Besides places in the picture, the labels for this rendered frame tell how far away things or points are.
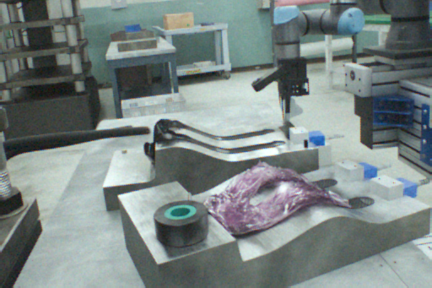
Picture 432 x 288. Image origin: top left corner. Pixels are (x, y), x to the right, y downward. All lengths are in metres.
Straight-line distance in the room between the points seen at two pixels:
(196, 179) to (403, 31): 0.85
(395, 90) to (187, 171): 0.78
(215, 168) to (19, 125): 4.16
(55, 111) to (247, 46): 3.86
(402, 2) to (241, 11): 6.25
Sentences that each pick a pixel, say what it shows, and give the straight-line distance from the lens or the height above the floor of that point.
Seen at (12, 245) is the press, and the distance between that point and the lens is 1.12.
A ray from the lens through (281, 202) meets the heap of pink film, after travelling 0.79.
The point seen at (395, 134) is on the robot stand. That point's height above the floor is 0.77.
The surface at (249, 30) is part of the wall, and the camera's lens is 7.75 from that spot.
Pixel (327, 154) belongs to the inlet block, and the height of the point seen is 0.83.
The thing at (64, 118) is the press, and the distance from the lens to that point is 4.99.
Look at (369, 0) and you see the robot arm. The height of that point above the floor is 1.19.
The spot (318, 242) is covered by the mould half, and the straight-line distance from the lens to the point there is 0.75.
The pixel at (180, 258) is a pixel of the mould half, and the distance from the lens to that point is 0.64.
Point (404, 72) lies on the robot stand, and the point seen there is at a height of 0.97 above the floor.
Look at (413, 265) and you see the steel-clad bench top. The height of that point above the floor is 0.80.
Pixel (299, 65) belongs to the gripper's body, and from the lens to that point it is 1.40.
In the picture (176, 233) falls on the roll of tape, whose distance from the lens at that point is 0.65.
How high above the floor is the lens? 1.24
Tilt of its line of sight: 15 degrees down
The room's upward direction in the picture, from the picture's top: 5 degrees counter-clockwise
